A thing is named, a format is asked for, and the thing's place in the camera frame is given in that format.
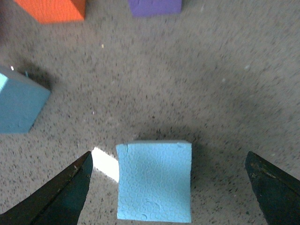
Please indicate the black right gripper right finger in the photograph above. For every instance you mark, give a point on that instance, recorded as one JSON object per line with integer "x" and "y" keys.
{"x": 277, "y": 192}

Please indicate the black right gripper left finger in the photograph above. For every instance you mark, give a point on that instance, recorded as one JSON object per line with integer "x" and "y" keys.
{"x": 59, "y": 201}

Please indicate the light blue block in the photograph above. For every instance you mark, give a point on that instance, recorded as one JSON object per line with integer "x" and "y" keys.
{"x": 21, "y": 100}
{"x": 155, "y": 181}

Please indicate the orange foam block left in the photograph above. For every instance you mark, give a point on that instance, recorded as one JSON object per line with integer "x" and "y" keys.
{"x": 54, "y": 11}

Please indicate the purple foam block rear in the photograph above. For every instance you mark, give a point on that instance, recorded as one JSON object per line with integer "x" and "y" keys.
{"x": 145, "y": 8}

